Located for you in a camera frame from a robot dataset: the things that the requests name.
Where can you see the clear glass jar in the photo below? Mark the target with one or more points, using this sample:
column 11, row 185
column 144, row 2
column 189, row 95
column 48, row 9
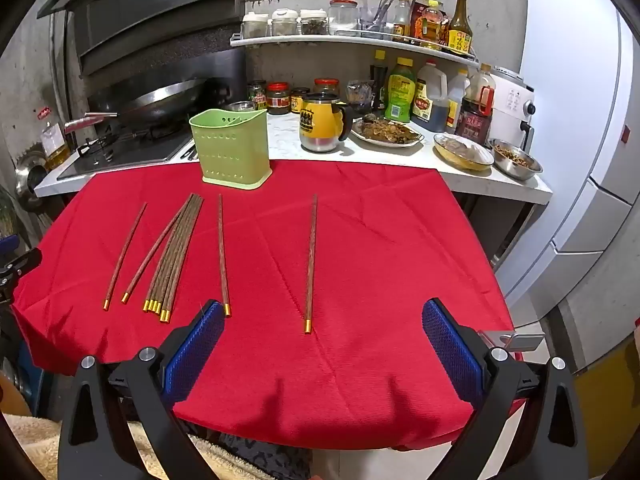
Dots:
column 343, row 17

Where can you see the dark bottle yellow cap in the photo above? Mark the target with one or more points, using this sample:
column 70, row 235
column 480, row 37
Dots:
column 378, row 80

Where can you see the metal bracket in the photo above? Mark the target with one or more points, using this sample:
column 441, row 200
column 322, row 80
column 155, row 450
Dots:
column 520, row 342

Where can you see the dark snack bag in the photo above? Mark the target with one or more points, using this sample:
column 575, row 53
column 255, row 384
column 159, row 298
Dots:
column 359, row 95

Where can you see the green plastic utensil holder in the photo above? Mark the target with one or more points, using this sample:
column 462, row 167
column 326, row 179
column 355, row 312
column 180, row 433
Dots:
column 230, row 152

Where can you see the green label jar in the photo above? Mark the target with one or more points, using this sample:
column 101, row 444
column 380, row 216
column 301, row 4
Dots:
column 257, row 95

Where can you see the clear utensil container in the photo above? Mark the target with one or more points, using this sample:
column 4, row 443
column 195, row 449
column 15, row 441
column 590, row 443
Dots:
column 375, row 22

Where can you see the gold-tipped wooden chopstick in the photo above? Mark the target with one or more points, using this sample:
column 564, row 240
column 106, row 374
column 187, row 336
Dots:
column 157, row 247
column 125, row 256
column 223, row 255
column 311, row 265

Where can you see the steel pot lid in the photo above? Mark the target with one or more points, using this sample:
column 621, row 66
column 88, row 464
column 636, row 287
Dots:
column 30, row 185

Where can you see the green bottle yellow cap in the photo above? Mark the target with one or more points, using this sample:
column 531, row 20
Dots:
column 400, row 92

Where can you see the yellow label jar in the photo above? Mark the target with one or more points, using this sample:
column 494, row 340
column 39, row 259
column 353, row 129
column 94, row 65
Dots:
column 299, row 101

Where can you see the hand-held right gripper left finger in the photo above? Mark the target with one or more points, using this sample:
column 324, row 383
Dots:
column 195, row 352

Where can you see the white refrigerator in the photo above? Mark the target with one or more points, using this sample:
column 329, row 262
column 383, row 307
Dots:
column 575, row 110

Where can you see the bundle of wooden chopsticks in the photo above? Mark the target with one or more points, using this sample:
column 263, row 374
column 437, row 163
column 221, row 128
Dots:
column 175, row 255

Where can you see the white wall shelf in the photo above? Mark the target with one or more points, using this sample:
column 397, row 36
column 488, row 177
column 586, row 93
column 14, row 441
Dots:
column 350, row 42

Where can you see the red tablecloth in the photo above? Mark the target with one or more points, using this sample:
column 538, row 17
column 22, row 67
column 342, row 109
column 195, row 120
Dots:
column 350, row 285

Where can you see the large white plastic jug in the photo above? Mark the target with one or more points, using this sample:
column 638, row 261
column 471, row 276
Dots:
column 430, row 95

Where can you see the red seasoning packet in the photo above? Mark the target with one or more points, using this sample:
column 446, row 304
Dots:
column 417, row 12

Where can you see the small steel bowl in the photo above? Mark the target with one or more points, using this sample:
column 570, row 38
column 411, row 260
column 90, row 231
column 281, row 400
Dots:
column 241, row 106

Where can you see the plate of cooked food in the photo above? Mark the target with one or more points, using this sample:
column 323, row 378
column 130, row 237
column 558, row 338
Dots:
column 387, row 131

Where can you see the dark sauce bottle yellow label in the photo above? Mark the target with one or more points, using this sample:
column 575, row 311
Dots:
column 460, row 30

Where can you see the small white plastic jug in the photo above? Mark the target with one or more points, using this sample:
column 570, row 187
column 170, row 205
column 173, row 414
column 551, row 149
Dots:
column 457, row 100

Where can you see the yellow bowl plastic wrap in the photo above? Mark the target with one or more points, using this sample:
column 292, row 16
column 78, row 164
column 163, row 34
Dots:
column 462, row 152

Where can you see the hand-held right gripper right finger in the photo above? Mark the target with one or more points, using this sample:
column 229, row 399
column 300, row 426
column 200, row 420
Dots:
column 452, row 352

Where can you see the white-lid spice jar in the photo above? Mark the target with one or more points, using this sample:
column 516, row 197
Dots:
column 285, row 24
column 313, row 23
column 255, row 26

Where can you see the steel bowl with food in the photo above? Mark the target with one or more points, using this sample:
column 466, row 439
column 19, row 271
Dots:
column 515, row 160

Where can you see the steel wok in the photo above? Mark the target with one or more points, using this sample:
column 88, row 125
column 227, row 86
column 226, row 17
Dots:
column 150, row 102

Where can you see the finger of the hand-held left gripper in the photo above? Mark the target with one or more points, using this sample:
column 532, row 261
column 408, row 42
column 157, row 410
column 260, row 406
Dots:
column 25, row 260

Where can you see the black range hood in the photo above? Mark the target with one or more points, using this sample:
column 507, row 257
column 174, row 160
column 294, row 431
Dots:
column 150, row 15

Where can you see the white air fryer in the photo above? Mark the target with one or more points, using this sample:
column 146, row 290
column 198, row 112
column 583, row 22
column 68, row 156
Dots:
column 512, row 105

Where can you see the dark sauce jar red lid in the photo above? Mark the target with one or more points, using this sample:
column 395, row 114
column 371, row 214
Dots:
column 278, row 100

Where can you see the yellow cooking oil bottle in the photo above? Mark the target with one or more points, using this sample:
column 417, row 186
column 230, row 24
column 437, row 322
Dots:
column 432, row 27

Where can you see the red wall sign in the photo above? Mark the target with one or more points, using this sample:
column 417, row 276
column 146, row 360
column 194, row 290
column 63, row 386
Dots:
column 45, row 113

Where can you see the clear oil bottle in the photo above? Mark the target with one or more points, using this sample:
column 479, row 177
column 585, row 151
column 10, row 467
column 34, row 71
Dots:
column 55, row 147

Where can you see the small seasoning bottle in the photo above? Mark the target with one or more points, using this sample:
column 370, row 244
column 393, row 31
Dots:
column 401, row 17

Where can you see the black gas stove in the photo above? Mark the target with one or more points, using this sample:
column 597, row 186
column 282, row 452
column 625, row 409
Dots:
column 125, row 152

